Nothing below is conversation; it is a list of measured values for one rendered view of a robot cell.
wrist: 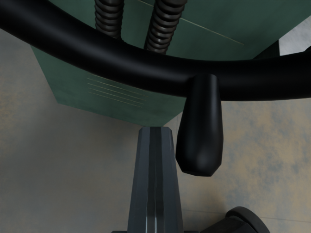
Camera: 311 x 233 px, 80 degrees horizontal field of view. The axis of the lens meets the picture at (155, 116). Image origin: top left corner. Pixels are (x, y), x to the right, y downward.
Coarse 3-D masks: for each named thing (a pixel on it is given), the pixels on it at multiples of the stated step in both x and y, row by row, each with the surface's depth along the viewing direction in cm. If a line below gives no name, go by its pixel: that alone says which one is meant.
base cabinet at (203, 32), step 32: (64, 0) 30; (128, 0) 28; (192, 0) 26; (224, 0) 26; (256, 0) 25; (288, 0) 24; (128, 32) 34; (192, 32) 31; (224, 32) 30; (256, 32) 29; (64, 64) 47; (64, 96) 68; (96, 96) 62; (128, 96) 58; (160, 96) 54
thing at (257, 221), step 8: (232, 208) 78; (240, 208) 75; (232, 216) 76; (240, 216) 72; (248, 216) 70; (256, 216) 70; (256, 224) 67; (264, 224) 68; (256, 232) 66; (264, 232) 66
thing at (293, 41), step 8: (304, 24) 34; (288, 32) 32; (296, 32) 32; (304, 32) 33; (280, 40) 30; (288, 40) 31; (296, 40) 32; (304, 40) 32; (272, 48) 31; (280, 48) 30; (288, 48) 30; (296, 48) 31; (304, 48) 32; (256, 56) 34; (264, 56) 32; (272, 56) 30
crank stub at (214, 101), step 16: (192, 80) 11; (208, 80) 11; (192, 96) 11; (208, 96) 10; (192, 112) 10; (208, 112) 10; (192, 128) 9; (208, 128) 9; (176, 144) 10; (192, 144) 9; (208, 144) 9; (176, 160) 10; (192, 160) 9; (208, 160) 9; (208, 176) 10
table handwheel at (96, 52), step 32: (0, 0) 9; (32, 0) 10; (32, 32) 10; (64, 32) 11; (96, 32) 12; (96, 64) 12; (128, 64) 12; (160, 64) 12; (192, 64) 13; (224, 64) 12; (256, 64) 12; (288, 64) 11; (224, 96) 13; (256, 96) 12; (288, 96) 11
